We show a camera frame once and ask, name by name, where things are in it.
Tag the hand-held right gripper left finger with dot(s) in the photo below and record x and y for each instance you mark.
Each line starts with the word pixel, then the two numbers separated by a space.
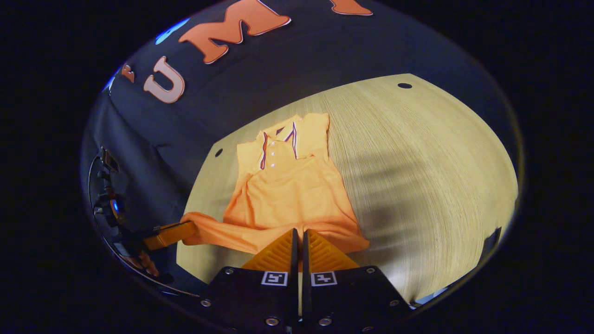
pixel 260 301

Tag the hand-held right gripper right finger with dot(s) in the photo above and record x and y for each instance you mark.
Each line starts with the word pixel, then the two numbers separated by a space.
pixel 343 301

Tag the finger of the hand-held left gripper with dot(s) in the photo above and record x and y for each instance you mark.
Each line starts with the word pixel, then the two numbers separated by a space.
pixel 171 234

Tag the orange T-shirt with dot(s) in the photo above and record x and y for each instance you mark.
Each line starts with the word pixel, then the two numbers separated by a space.
pixel 287 195

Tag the small black block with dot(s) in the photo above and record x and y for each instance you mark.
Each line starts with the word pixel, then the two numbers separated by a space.
pixel 492 241

